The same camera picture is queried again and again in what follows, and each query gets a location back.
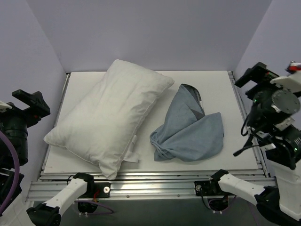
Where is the white pillow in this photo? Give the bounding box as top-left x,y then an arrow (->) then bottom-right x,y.
44,59 -> 174,180

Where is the blue pillowcase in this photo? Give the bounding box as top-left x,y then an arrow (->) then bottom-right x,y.
150,84 -> 224,162

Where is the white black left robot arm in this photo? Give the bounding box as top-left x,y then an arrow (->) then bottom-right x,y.
0,89 -> 95,226

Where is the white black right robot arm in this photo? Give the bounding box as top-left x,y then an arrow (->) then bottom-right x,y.
209,61 -> 301,226

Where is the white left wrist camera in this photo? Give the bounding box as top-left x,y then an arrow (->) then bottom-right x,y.
0,101 -> 12,113

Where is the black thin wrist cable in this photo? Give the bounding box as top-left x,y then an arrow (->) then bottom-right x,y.
232,115 -> 261,157

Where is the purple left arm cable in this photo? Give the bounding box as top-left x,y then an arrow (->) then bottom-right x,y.
0,130 -> 115,216

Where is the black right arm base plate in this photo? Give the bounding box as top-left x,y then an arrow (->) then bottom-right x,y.
194,180 -> 229,196

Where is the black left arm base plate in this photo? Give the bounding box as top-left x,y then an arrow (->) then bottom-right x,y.
79,182 -> 111,199

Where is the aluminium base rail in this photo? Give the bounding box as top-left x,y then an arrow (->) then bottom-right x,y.
25,169 -> 282,201

